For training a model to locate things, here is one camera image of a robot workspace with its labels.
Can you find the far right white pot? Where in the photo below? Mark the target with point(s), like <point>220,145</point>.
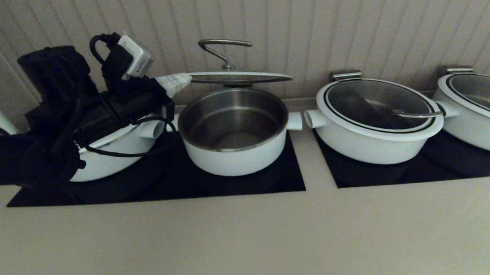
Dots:
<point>482,90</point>

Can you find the black glass cooktop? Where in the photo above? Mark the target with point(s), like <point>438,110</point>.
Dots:
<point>189,186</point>
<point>436,168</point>

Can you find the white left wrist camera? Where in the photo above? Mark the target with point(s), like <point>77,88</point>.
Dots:
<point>136,57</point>

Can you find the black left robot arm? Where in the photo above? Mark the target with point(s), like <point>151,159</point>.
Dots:
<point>30,142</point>

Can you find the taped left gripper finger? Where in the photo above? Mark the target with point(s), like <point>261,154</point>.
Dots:
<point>176,78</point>
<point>174,89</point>

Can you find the glass lid white rim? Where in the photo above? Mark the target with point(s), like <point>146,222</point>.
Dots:
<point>234,77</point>

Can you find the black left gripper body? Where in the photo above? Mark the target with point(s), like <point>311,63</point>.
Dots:
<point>144,98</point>

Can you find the white cooking pot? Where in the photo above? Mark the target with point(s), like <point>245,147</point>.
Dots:
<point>361,149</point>
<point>476,137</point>
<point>117,153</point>
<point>233,162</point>

